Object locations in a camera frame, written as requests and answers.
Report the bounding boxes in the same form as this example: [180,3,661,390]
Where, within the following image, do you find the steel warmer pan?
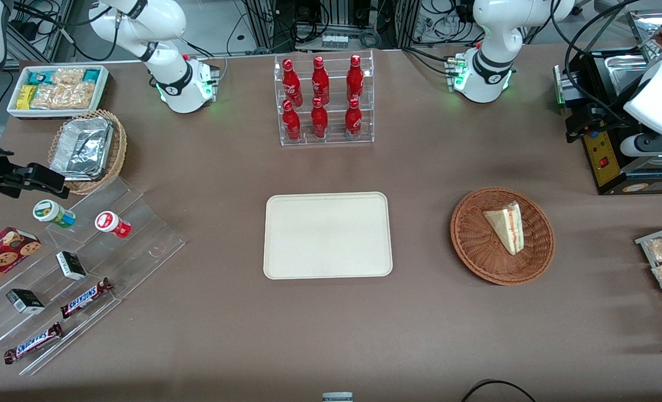
[604,55,654,97]

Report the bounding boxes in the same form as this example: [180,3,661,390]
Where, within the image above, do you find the small black white box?
[56,251,87,281]
[6,288,46,315]

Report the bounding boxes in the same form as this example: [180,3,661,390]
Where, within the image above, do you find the tray of wrapped pastries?
[635,222,662,341]

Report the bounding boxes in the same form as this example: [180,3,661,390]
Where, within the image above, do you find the green lidded snack cup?
[33,199,77,229]

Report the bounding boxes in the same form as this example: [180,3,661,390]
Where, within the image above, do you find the red plaid cookie box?
[0,226,42,296]

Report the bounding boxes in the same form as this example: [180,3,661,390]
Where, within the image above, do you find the triangular sandwich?
[483,202,525,256]

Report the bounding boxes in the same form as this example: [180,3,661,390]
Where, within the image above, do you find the large brown wicker basket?
[450,186,555,286]

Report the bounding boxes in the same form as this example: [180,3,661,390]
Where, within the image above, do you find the black floor cable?
[460,379,538,402]

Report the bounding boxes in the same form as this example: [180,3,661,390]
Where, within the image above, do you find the small tan wicker basket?
[47,109,128,195]

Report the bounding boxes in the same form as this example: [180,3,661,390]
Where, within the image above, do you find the beige plastic tray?
[263,192,393,280]

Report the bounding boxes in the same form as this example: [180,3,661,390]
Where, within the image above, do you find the clear acrylic bottle rack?
[274,49,375,147]

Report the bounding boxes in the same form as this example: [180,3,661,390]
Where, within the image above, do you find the white plastic snack bin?
[7,65,110,119]

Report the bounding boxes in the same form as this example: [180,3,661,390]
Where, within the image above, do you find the red lidded snack cup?
[95,211,132,239]

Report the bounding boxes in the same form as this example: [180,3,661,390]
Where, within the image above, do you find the stacked aluminium foil trays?
[50,116,114,181]

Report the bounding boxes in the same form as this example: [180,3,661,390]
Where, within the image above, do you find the Snickers chocolate bar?
[60,277,113,319]
[3,322,63,365]

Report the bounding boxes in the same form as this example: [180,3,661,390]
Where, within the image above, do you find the yellow snack packet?
[17,84,39,110]

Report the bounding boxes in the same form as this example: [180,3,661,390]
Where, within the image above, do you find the clear bag of crackers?
[31,83,95,110]
[50,68,86,85]

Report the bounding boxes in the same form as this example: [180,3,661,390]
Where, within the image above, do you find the black food warmer machine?
[553,11,662,196]

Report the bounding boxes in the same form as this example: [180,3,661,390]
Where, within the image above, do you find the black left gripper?
[565,103,625,145]

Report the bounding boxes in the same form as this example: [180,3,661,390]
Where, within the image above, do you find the red cola bottle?
[282,58,303,107]
[311,56,330,106]
[282,99,302,141]
[311,97,329,139]
[345,98,363,139]
[346,54,364,104]

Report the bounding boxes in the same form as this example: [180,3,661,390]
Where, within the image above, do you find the clear acrylic stepped shelf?
[0,176,187,376]

